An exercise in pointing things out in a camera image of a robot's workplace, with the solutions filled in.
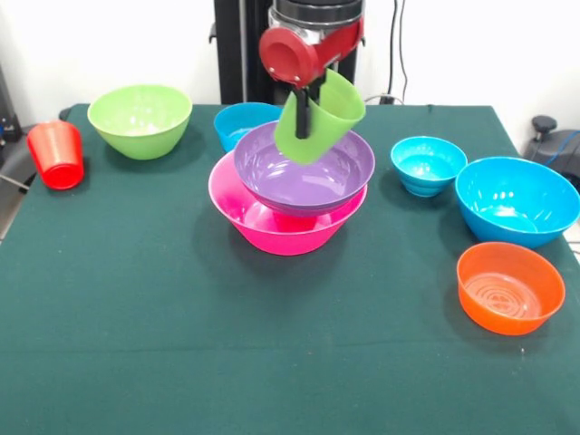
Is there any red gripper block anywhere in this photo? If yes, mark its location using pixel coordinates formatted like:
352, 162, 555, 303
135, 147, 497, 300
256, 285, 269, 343
258, 18, 366, 140

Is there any green cup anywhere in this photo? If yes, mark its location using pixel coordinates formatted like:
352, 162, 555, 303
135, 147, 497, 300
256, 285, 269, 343
274, 68, 367, 165

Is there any purple bowl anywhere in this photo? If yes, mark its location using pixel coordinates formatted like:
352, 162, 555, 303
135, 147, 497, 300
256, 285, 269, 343
233, 120, 377, 217

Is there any large pink bowl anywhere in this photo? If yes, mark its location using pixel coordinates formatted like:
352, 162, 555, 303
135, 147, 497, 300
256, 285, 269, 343
208, 153, 369, 256

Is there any lime green bowl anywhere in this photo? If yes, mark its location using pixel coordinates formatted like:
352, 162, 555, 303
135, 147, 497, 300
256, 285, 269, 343
87, 84, 194, 160

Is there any orange bowl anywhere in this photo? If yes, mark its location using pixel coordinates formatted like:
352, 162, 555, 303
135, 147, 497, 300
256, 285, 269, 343
456, 241, 566, 337

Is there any blue straight-sided bowl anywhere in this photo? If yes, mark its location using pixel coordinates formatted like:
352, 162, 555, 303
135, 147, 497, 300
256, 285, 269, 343
213, 101, 285, 153

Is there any small cyan ribbed bowl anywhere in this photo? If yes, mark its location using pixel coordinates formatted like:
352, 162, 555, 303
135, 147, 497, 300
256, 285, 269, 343
390, 137, 469, 198

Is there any large blue bowl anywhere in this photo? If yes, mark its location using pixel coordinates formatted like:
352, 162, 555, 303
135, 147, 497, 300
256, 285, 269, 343
454, 156, 580, 250

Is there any black knob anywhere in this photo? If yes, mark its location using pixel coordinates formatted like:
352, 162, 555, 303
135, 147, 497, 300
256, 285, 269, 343
531, 115, 557, 144

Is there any red ribbed cup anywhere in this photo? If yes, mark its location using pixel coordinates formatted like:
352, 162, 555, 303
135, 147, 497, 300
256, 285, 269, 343
26, 120, 85, 190

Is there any dark green table cloth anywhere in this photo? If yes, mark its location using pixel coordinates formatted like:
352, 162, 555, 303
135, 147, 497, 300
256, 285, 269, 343
0, 102, 580, 435

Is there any grey chair base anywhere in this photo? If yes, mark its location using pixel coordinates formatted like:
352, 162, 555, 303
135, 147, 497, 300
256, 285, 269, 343
0, 121, 61, 194

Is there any black equipment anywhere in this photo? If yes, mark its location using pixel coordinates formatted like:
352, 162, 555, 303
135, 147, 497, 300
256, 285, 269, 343
0, 63, 22, 158

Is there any white cable with black plug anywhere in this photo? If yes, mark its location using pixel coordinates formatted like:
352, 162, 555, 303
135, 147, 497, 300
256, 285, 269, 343
362, 92, 407, 106

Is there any black wall cable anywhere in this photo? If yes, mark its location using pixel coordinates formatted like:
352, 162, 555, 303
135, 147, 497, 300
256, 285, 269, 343
389, 0, 410, 99

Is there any grey base with blue cable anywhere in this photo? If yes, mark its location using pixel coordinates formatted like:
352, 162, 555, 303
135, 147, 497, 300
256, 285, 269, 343
523, 129, 580, 179

